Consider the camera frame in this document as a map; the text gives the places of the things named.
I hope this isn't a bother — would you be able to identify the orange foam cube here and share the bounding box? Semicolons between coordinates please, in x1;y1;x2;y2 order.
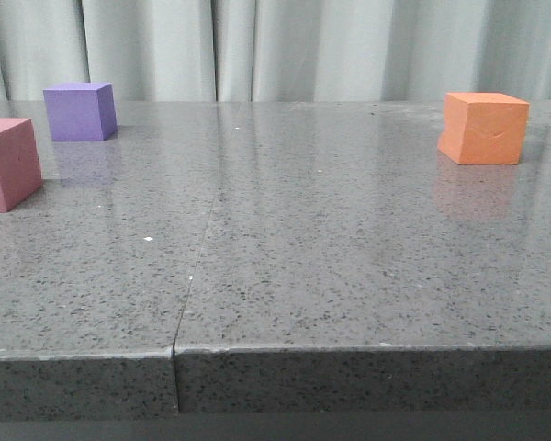
438;92;529;165

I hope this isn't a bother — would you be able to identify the purple foam cube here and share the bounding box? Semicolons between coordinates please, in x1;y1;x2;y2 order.
43;82;118;141

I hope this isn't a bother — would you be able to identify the pink foam cube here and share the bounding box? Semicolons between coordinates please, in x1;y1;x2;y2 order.
0;118;42;213

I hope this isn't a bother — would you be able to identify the grey pleated curtain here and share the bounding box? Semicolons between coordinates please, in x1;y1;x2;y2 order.
0;1;551;101

